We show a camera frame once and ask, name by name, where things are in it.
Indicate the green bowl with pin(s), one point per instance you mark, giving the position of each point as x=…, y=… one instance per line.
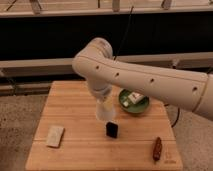
x=127, y=105

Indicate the grey sponge block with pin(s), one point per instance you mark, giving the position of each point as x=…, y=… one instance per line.
x=54, y=136

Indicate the black eraser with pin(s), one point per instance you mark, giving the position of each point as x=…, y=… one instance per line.
x=111, y=129

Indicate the brown wooden-handled tool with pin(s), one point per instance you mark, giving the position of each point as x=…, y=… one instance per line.
x=157, y=149

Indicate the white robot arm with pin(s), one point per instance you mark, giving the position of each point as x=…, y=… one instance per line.
x=192, y=91

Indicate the white tube in bowl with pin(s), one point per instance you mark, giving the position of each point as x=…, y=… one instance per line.
x=135, y=97

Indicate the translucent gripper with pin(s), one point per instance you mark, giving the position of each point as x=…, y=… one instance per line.
x=102, y=95

